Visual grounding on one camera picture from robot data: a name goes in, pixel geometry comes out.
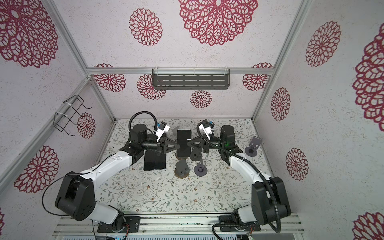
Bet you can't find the grey stand middle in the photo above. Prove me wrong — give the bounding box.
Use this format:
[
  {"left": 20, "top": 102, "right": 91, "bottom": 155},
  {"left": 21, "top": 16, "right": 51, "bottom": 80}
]
[{"left": 190, "top": 149, "right": 203, "bottom": 162}]

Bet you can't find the wooden round stand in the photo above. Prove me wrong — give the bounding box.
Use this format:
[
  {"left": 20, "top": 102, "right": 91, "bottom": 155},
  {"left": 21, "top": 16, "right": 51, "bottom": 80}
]
[{"left": 175, "top": 160, "right": 190, "bottom": 179}]

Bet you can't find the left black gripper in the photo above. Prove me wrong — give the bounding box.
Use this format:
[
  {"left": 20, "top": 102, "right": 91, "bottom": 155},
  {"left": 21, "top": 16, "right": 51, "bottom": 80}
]
[{"left": 141, "top": 136, "right": 181, "bottom": 156}]

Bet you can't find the grey slotted wall shelf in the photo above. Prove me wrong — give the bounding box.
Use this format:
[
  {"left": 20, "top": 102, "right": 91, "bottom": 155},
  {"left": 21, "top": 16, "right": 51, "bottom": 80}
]
[{"left": 152, "top": 69, "right": 231, "bottom": 90}]

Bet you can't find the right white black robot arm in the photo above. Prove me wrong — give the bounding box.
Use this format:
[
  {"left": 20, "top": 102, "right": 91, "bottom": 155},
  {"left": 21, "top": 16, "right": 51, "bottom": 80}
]
[{"left": 188, "top": 120, "right": 292, "bottom": 240}]

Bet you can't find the tall black phone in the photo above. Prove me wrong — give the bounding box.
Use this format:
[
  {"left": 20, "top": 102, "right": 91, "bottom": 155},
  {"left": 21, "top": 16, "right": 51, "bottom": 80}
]
[{"left": 144, "top": 151, "right": 156, "bottom": 172}]

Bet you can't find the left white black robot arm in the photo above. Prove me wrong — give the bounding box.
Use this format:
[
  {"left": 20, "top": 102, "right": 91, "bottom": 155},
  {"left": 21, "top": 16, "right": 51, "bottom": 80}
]
[{"left": 55, "top": 111, "right": 180, "bottom": 233}]

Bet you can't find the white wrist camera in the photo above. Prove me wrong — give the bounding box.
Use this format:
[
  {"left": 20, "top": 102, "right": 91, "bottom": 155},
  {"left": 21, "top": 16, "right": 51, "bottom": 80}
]
[
  {"left": 156, "top": 121, "right": 170, "bottom": 142},
  {"left": 199, "top": 120, "right": 215, "bottom": 141}
]

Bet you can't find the black wire wall rack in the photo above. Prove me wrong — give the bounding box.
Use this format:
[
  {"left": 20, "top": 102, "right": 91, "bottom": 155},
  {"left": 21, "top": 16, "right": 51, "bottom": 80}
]
[{"left": 53, "top": 95, "right": 92, "bottom": 137}]

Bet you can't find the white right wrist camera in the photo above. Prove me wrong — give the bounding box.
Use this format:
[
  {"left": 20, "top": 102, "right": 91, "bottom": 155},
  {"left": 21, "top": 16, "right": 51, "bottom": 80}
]
[{"left": 199, "top": 120, "right": 215, "bottom": 141}]

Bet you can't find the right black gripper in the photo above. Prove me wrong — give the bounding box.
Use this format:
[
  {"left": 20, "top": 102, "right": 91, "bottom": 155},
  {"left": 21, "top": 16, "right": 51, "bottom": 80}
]
[{"left": 188, "top": 136, "right": 226, "bottom": 157}]

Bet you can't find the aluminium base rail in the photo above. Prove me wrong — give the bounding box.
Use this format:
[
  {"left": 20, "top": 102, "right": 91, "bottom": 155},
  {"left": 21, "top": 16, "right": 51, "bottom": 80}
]
[{"left": 52, "top": 212, "right": 305, "bottom": 237}]

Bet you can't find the grey round stand right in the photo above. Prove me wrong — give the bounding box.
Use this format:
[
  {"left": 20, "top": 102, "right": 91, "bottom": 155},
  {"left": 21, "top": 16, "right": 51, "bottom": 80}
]
[{"left": 245, "top": 137, "right": 262, "bottom": 157}]

